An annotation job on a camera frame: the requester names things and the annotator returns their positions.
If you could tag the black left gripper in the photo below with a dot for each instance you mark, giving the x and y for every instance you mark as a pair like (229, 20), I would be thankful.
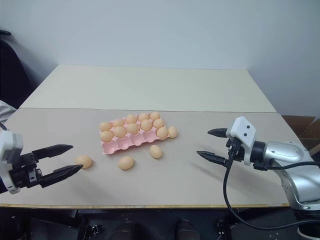
(23, 170)

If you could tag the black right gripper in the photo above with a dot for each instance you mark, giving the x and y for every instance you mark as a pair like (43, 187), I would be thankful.
(236, 150)

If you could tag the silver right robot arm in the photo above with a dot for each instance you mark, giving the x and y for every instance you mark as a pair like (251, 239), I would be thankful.
(295, 156)

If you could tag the pink egg tray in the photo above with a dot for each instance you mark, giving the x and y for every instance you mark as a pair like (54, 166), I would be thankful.
(123, 145)

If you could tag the tan egg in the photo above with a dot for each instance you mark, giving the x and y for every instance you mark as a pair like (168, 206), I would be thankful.
(120, 131)
(118, 122)
(154, 115)
(156, 151)
(83, 161)
(143, 116)
(158, 123)
(146, 125)
(131, 118)
(126, 163)
(105, 126)
(133, 128)
(106, 136)
(162, 132)
(173, 131)

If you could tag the grey cloth bundle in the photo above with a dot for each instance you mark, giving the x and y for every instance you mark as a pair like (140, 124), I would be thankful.
(4, 112)

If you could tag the black office chair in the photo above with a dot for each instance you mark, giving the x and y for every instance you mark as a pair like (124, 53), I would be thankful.
(13, 72)

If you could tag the white rimmed round object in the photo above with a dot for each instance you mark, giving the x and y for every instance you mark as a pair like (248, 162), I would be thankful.
(308, 231)

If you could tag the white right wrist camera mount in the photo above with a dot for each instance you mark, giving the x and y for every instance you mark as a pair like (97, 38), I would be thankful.
(243, 132)

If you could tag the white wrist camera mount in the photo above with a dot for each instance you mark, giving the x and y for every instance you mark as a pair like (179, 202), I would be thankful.
(243, 132)
(8, 147)

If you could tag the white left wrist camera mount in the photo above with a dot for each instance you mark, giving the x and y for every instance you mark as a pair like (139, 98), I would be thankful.
(8, 147)

